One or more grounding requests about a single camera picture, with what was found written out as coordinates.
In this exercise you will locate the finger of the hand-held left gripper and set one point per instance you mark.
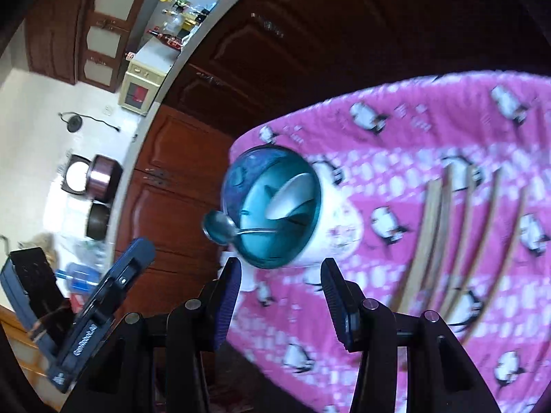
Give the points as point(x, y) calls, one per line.
point(135, 258)
point(30, 279)

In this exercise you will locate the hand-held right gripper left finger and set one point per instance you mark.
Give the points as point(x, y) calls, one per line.
point(224, 305)

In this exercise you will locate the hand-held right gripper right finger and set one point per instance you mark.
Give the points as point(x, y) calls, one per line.
point(335, 305)

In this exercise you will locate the metal spoon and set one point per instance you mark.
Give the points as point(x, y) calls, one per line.
point(217, 226)

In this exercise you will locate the white cup with blue inside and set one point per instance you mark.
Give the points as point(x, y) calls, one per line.
point(335, 223)

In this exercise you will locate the tan bag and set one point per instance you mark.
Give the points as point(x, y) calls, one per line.
point(41, 243)

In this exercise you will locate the blue water jug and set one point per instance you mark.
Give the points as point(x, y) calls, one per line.
point(79, 279)

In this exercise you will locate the black cooking pot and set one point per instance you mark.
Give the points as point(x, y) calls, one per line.
point(98, 221)

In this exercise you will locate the pink metallic rice cooker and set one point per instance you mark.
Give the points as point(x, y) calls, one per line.
point(103, 176)

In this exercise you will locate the dark wooden base cabinet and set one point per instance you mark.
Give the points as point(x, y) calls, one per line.
point(193, 172)

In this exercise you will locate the pink penguin printed blanket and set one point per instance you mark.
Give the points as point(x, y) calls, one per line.
point(387, 146)

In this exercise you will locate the cream microwave oven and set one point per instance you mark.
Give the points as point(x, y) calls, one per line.
point(140, 86)

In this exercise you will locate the black round wall device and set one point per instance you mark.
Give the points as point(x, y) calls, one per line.
point(74, 122)

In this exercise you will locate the wooden wall cabinet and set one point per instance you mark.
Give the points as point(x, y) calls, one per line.
point(107, 21)

